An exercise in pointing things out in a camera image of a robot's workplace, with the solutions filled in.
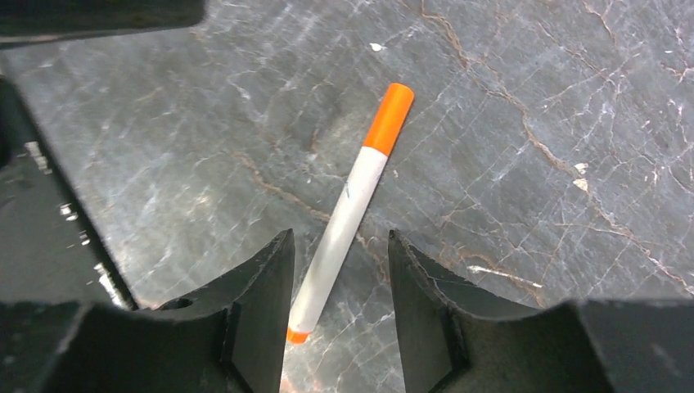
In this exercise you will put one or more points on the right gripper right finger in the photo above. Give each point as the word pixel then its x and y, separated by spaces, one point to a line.
pixel 457 337

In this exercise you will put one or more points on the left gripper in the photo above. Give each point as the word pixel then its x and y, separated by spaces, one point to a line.
pixel 39 21

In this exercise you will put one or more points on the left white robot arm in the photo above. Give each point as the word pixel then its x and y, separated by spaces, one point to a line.
pixel 50 250

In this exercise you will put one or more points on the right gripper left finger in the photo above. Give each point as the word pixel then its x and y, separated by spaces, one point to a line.
pixel 226 336

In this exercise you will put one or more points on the orange capped marker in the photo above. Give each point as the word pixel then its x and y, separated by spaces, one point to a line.
pixel 348 212

